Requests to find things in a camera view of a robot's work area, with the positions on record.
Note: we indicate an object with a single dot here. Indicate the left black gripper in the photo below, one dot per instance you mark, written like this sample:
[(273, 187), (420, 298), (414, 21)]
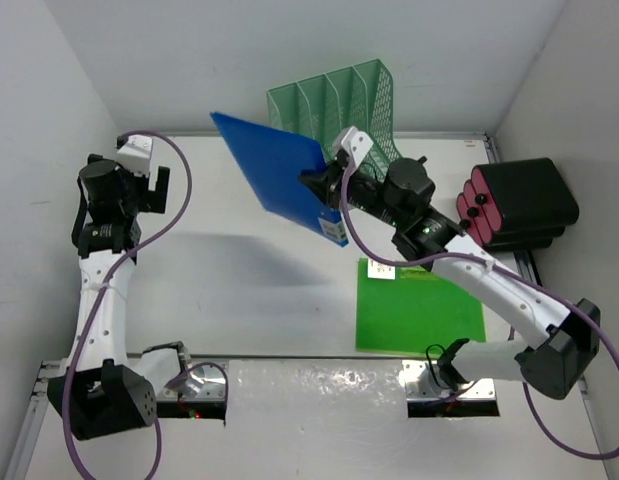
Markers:
[(151, 200)]

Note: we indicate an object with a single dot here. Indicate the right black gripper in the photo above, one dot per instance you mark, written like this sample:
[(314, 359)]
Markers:
[(326, 184)]

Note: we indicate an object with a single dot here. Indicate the blue clip file folder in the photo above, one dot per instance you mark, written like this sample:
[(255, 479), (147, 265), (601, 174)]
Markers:
[(272, 162)]

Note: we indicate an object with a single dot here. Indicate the green file organizer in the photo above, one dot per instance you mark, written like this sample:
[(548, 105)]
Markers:
[(320, 107)]

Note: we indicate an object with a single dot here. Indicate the green clip file folder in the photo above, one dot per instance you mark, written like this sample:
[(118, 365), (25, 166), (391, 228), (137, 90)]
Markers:
[(412, 310)]

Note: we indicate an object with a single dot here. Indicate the black pink drawer box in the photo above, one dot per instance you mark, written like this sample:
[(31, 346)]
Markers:
[(516, 206)]

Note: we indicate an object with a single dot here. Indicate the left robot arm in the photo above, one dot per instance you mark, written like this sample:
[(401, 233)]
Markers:
[(105, 393)]

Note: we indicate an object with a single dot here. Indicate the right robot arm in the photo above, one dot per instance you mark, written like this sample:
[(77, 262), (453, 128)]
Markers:
[(557, 341)]

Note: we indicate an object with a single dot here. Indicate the white front board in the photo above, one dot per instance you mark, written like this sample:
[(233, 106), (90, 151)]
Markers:
[(347, 420)]

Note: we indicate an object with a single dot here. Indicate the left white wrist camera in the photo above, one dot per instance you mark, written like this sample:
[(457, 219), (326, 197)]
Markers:
[(134, 153)]

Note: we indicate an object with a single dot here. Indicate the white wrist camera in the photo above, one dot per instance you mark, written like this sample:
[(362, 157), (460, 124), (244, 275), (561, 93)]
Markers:
[(134, 153), (356, 144)]

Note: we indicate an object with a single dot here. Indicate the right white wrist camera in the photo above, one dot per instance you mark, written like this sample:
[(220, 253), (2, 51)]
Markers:
[(356, 144)]

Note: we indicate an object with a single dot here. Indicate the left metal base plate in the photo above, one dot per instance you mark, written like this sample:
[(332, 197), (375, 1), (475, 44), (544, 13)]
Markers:
[(202, 380)]

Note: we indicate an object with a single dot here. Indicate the metal base plate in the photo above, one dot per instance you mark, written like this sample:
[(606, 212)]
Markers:
[(420, 387), (202, 380)]

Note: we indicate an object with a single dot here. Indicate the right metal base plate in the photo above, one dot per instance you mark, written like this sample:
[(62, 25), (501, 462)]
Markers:
[(420, 387)]

